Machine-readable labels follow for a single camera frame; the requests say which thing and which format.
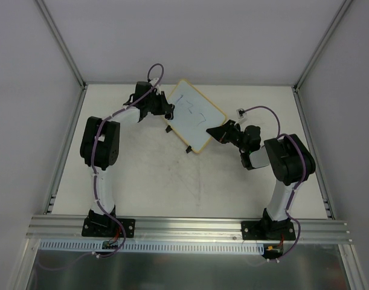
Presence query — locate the white whiteboard yellow frame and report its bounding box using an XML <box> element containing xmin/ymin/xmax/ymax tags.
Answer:
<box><xmin>167</xmin><ymin>79</ymin><xmax>227</xmax><ymax>153</ymax></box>

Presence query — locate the black whiteboard eraser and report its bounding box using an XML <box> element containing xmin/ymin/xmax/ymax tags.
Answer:
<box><xmin>164</xmin><ymin>104</ymin><xmax>175</xmax><ymax>120</ymax></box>

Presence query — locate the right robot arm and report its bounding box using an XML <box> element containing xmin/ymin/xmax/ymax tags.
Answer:
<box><xmin>206</xmin><ymin>120</ymin><xmax>316</xmax><ymax>241</ymax></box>

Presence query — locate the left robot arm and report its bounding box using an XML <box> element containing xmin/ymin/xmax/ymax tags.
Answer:
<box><xmin>80</xmin><ymin>79</ymin><xmax>175</xmax><ymax>236</ymax></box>

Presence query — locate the black whiteboard foot left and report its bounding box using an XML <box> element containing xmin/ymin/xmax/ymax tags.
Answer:
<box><xmin>165</xmin><ymin>125</ymin><xmax>172</xmax><ymax>133</ymax></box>

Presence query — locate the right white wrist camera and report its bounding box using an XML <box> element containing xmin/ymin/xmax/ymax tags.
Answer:
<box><xmin>236</xmin><ymin>108</ymin><xmax>247</xmax><ymax>124</ymax></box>

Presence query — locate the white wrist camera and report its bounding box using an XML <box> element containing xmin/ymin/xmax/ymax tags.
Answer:
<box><xmin>149</xmin><ymin>78</ymin><xmax>159</xmax><ymax>88</ymax></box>
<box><xmin>236</xmin><ymin>108</ymin><xmax>247</xmax><ymax>124</ymax></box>

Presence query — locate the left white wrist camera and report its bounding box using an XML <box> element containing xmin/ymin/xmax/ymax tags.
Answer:
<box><xmin>149</xmin><ymin>78</ymin><xmax>159</xmax><ymax>88</ymax></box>

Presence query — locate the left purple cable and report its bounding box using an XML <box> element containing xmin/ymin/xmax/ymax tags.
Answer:
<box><xmin>90</xmin><ymin>63</ymin><xmax>165</xmax><ymax>212</ymax></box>

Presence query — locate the purple cable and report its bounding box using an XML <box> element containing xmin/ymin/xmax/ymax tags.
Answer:
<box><xmin>90</xmin><ymin>63</ymin><xmax>165</xmax><ymax>212</ymax></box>
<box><xmin>243</xmin><ymin>105</ymin><xmax>307</xmax><ymax>212</ymax></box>

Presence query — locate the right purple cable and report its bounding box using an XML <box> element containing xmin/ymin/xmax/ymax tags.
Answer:
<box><xmin>243</xmin><ymin>105</ymin><xmax>307</xmax><ymax>212</ymax></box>

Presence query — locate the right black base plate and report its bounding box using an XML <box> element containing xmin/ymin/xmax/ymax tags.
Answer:
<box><xmin>240</xmin><ymin>220</ymin><xmax>296</xmax><ymax>241</ymax></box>

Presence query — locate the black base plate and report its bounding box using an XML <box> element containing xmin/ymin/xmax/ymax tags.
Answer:
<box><xmin>81</xmin><ymin>218</ymin><xmax>136</xmax><ymax>238</ymax></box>
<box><xmin>240</xmin><ymin>220</ymin><xmax>296</xmax><ymax>241</ymax></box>

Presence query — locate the left aluminium frame post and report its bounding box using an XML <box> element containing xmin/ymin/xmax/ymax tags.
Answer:
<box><xmin>34</xmin><ymin>0</ymin><xmax>86</xmax><ymax>88</ymax></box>

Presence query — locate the aluminium frame post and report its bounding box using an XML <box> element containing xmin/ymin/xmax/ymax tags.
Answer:
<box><xmin>34</xmin><ymin>0</ymin><xmax>86</xmax><ymax>88</ymax></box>
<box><xmin>293</xmin><ymin>0</ymin><xmax>354</xmax><ymax>91</ymax></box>

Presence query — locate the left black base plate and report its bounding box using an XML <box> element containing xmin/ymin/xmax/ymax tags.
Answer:
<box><xmin>81</xmin><ymin>218</ymin><xmax>136</xmax><ymax>238</ymax></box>

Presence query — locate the white slotted cable duct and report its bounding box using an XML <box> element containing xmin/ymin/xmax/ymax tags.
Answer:
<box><xmin>39</xmin><ymin>239</ymin><xmax>265</xmax><ymax>256</ymax></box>

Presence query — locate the aluminium front rail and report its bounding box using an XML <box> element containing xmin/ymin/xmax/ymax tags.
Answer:
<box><xmin>25</xmin><ymin>214</ymin><xmax>353</xmax><ymax>245</ymax></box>

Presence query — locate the right aluminium frame post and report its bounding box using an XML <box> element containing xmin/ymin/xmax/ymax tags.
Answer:
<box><xmin>293</xmin><ymin>0</ymin><xmax>354</xmax><ymax>91</ymax></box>

